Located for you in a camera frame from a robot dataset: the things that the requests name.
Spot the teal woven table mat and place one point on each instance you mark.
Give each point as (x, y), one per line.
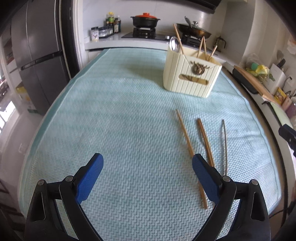
(117, 106)

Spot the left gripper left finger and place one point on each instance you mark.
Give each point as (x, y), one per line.
(86, 177)

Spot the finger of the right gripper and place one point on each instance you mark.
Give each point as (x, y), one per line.
(288, 134)

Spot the wok with glass lid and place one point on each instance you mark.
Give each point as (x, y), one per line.
(191, 29)

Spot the plastic bag with produce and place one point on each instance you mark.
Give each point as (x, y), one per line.
(255, 67)

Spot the dark grey refrigerator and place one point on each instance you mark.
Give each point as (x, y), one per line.
(44, 49)

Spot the dark glass kettle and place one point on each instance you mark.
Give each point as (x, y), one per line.
(220, 43)

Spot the white knife block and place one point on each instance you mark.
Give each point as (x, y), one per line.
(275, 79)

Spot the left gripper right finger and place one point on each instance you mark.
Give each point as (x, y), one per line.
(208, 176)

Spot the wooden cutting board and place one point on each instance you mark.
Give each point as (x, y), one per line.
(256, 84)

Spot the black gas stove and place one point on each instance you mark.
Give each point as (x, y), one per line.
(141, 33)

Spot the white spice jar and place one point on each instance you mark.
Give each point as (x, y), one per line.
(95, 34)

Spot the light green tray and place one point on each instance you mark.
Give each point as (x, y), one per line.
(281, 115)

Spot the black pot orange lid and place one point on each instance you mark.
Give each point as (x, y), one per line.
(145, 21)

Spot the cream utensil holder box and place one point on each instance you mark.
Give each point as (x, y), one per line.
(190, 72)

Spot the sauce bottles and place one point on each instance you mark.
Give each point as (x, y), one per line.
(113, 21)

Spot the steel spoon in holder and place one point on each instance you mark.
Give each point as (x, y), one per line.
(174, 45)

